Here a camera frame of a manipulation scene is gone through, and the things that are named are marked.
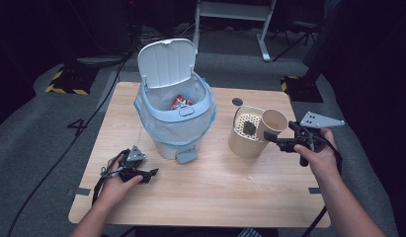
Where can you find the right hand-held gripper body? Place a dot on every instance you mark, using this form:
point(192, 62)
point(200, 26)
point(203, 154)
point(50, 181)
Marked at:
point(319, 121)

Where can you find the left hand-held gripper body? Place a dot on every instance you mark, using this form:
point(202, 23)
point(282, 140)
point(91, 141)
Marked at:
point(135, 154)

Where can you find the brown paper cup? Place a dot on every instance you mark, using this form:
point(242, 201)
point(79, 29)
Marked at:
point(273, 121)

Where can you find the beige strainer bin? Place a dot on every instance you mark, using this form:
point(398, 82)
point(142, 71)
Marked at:
point(243, 146)

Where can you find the colourful snack packet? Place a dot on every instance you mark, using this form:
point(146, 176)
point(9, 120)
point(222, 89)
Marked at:
point(180, 102)

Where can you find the blue white pedal trash can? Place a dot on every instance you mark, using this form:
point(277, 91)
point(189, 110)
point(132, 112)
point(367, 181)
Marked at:
point(166, 62)

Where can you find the person's left hand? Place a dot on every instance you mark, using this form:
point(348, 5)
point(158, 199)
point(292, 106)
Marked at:
point(115, 191)

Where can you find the person's right hand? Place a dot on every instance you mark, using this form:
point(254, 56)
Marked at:
point(324, 161)

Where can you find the black yellow striped base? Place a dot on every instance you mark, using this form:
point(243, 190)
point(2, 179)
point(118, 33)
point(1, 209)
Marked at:
point(302, 90)
point(68, 80)

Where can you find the dark round table grommet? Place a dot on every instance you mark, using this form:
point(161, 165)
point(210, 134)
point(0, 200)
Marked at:
point(237, 101)

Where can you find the clear blue-edged trash bag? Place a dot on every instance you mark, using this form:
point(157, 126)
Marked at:
point(184, 131)

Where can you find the grey tape piece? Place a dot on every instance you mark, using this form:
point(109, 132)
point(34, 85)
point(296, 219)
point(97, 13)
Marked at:
point(314, 190)
point(82, 191)

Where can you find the black tripod stand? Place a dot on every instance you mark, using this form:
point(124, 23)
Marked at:
point(302, 28)

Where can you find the striped cloth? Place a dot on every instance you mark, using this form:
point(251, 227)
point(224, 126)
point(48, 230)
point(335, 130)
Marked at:
point(248, 233)

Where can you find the white metal stand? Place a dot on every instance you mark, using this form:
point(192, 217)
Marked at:
point(233, 10)

